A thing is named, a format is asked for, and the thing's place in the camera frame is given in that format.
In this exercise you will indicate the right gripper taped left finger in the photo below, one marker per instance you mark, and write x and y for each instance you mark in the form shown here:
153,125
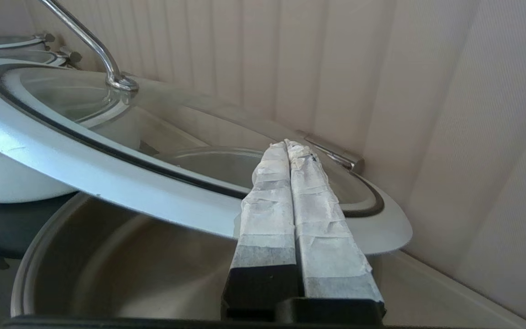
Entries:
265,228

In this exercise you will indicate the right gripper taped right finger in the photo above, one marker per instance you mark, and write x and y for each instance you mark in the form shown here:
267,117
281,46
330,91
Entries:
331,246

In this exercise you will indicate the white round pot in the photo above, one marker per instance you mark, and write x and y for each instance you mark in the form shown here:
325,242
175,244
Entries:
107,274
7,183

